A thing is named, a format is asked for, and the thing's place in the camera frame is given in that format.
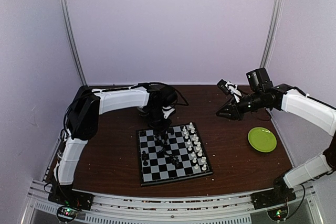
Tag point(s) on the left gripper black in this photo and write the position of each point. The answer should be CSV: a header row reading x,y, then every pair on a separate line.
x,y
163,127

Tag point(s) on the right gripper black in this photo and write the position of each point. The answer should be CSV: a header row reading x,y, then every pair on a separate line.
x,y
235,113

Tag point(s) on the black white chessboard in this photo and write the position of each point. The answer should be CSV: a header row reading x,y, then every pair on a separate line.
x,y
183,142

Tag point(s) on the black pawn piece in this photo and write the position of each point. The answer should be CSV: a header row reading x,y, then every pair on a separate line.
x,y
144,155

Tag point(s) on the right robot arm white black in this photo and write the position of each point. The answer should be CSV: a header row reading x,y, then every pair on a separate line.
x,y
311,120

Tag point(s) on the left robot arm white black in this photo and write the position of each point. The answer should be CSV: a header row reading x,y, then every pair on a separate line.
x,y
155,100

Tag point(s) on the black chess pieces pile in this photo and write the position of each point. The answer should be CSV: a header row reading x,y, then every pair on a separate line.
x,y
162,141

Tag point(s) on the white rook corner piece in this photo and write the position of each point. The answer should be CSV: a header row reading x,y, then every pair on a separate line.
x,y
191,125

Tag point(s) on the green plate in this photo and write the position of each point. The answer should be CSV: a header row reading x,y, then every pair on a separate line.
x,y
262,139

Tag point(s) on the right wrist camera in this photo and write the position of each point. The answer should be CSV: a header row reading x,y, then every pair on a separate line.
x,y
230,89

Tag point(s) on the aluminium front rail frame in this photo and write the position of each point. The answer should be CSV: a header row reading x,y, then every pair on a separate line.
x,y
231,208

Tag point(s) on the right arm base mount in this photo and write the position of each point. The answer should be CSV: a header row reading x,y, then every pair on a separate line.
x,y
275,200

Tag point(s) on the right aluminium corner post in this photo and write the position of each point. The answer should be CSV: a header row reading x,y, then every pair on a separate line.
x,y
270,39

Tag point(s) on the aluminium corner post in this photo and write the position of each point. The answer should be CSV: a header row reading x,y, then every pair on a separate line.
x,y
270,39
72,43

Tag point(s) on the left aluminium corner post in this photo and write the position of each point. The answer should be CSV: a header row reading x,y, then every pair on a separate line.
x,y
72,43

